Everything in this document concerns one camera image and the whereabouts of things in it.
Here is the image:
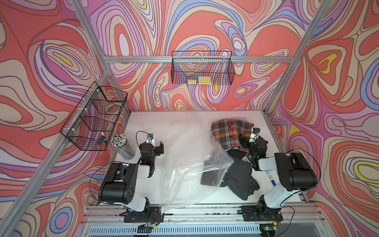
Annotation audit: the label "aluminium frame rail front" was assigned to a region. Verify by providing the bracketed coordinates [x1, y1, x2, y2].
[78, 203, 333, 237]

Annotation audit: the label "dark grey pinstripe shirt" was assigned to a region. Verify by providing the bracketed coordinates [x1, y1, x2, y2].
[200, 158, 260, 200]

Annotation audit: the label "black wire basket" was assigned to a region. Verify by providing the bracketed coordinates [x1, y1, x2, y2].
[60, 82, 128, 151]
[171, 49, 235, 86]

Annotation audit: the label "blue marker pen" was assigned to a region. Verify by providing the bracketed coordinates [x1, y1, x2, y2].
[266, 171, 276, 187]

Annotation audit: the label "back black wire basket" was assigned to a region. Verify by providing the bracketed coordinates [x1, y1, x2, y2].
[171, 49, 235, 86]

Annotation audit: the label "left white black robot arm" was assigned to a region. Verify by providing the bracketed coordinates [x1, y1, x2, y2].
[98, 142, 164, 212]

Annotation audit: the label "left black wire basket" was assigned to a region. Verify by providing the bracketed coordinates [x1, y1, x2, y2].
[60, 82, 128, 151]

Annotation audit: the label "yellow sticky note pads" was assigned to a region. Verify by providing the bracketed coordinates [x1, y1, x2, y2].
[187, 76, 212, 86]

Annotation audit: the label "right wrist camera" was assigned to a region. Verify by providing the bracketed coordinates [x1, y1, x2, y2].
[252, 127, 261, 135]

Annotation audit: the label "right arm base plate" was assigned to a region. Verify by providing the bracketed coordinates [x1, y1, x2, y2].
[237, 205, 283, 223]

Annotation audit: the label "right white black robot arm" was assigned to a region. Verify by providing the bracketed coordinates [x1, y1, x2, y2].
[239, 135, 318, 216]

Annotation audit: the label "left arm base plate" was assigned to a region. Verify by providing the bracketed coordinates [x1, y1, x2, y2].
[120, 206, 164, 224]

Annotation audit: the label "clear plastic vacuum bag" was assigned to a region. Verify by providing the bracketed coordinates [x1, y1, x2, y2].
[160, 115, 234, 210]

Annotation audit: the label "black button shirt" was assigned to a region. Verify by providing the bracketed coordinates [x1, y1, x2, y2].
[227, 149, 247, 160]

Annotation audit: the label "multicolour tartan plaid shirt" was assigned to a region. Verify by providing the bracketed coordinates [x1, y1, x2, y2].
[211, 118, 254, 152]

